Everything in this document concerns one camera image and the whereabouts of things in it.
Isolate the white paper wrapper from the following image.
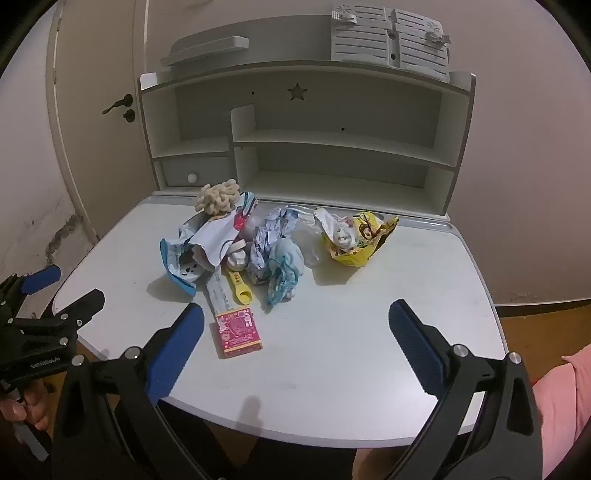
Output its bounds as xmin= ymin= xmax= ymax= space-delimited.
xmin=189 ymin=191 xmax=259 ymax=268

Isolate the white drawer with knob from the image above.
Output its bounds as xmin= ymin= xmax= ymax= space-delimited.
xmin=161 ymin=157 xmax=236 ymax=188

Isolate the dark door handle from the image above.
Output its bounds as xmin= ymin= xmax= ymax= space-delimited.
xmin=102 ymin=93 xmax=136 ymax=124

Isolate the white crumpled wrapper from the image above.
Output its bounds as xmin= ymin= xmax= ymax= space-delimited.
xmin=315 ymin=208 xmax=356 ymax=252

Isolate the clear plastic bag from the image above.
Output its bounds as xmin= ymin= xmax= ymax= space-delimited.
xmin=286 ymin=205 xmax=333 ymax=268

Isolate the pink blanket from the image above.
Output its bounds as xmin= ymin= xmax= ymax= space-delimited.
xmin=531 ymin=344 xmax=591 ymax=478

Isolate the crumpled printed paper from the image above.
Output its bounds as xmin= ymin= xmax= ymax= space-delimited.
xmin=247 ymin=208 xmax=301 ymax=284

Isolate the yellow snack packet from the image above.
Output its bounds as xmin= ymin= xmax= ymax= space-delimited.
xmin=323 ymin=211 xmax=399 ymax=267

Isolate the white crumpled tissue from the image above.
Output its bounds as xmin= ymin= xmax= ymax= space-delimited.
xmin=224 ymin=244 xmax=250 ymax=271

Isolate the pink printed box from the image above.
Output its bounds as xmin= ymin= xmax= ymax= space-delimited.
xmin=215 ymin=308 xmax=264 ymax=358

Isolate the blue white snack packet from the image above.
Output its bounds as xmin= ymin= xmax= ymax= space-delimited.
xmin=160 ymin=217 xmax=218 ymax=297

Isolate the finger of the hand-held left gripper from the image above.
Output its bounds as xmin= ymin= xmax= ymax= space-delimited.
xmin=0 ymin=265 xmax=62 ymax=310
xmin=14 ymin=289 xmax=106 ymax=333

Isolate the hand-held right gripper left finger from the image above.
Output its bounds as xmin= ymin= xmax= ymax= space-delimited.
xmin=52 ymin=302 xmax=232 ymax=480

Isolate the beige puffed snack cluster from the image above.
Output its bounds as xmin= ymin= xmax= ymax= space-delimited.
xmin=194 ymin=181 xmax=241 ymax=217

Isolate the yellow plastic spoon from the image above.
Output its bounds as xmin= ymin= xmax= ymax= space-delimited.
xmin=226 ymin=270 xmax=254 ymax=305

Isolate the white plastic strip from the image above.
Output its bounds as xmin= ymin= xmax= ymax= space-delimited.
xmin=205 ymin=272 xmax=236 ymax=319

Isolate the cream door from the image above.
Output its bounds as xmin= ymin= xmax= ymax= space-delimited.
xmin=46 ymin=0 xmax=158 ymax=241

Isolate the white desk hutch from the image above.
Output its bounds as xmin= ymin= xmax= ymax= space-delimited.
xmin=139 ymin=69 xmax=476 ymax=222

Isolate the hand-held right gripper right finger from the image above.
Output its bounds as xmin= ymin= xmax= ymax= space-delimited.
xmin=388 ymin=299 xmax=543 ymax=480

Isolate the light blue crumpled wrapper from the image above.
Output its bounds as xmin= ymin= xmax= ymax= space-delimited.
xmin=265 ymin=237 xmax=305 ymax=308

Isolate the person's left hand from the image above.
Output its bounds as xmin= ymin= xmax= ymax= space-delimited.
xmin=0 ymin=376 xmax=52 ymax=432

